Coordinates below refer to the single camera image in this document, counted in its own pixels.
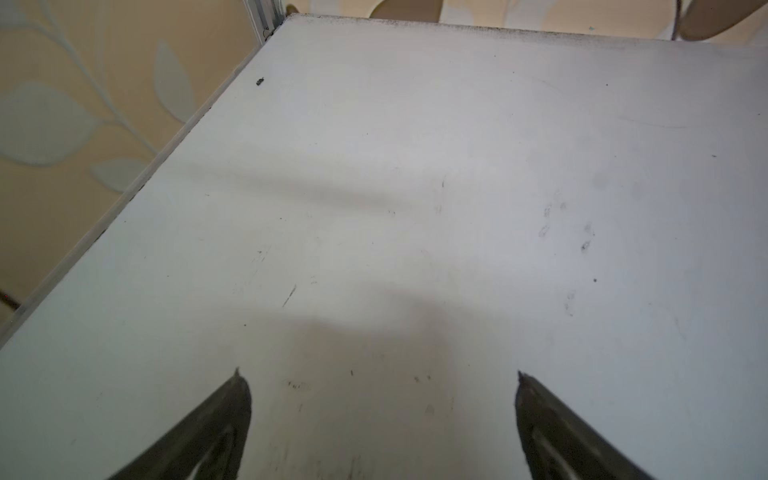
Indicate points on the aluminium cage frame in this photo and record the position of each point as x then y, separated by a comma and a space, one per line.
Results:
266, 16

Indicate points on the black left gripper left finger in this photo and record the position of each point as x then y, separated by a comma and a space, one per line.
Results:
208, 443

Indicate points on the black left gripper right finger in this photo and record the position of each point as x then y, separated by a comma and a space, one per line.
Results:
559, 444

